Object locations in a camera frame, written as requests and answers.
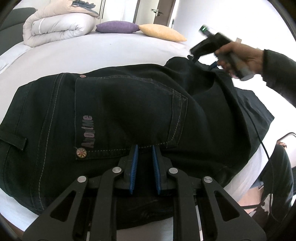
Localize black denim pants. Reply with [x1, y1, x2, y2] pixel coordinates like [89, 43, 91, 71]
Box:
[0, 56, 275, 230]

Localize right forearm dark sleeve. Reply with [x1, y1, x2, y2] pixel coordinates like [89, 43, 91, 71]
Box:
[262, 50, 296, 107]

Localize person's right hand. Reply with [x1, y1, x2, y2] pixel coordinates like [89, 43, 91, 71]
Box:
[214, 42, 264, 78]

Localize yellow cushion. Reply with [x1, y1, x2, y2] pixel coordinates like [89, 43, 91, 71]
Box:
[138, 24, 187, 42]

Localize brown wooden door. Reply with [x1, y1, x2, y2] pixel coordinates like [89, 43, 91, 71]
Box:
[153, 0, 176, 27]

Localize purple cushion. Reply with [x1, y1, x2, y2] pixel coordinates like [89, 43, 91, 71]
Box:
[95, 21, 140, 34]

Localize black chair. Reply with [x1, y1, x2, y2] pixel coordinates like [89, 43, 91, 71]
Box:
[277, 132, 296, 142]

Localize folded beige grey duvet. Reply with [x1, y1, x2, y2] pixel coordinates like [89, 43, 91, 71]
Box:
[23, 1, 99, 47]

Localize dark green headboard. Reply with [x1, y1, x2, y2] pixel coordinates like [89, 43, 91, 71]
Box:
[0, 7, 37, 55]

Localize black cable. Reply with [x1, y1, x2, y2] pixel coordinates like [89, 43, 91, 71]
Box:
[240, 101, 275, 210]

